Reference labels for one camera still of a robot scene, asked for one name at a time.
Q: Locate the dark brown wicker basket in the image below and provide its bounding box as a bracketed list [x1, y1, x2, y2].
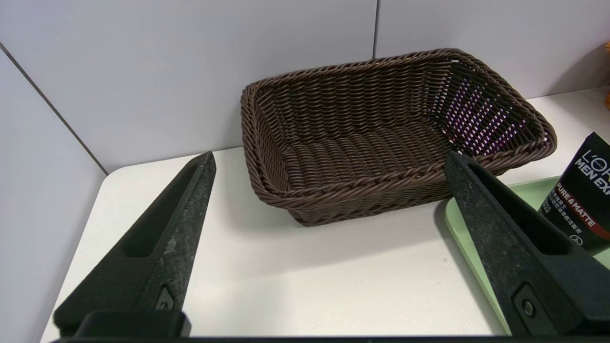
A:
[240, 48, 558, 227]

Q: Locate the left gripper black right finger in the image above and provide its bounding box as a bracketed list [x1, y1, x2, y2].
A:
[444, 151, 610, 336]

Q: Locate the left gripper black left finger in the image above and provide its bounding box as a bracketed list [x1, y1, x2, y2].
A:
[53, 151, 217, 336]

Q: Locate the light green plastic tray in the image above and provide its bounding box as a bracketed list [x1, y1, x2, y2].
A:
[444, 176, 610, 334]

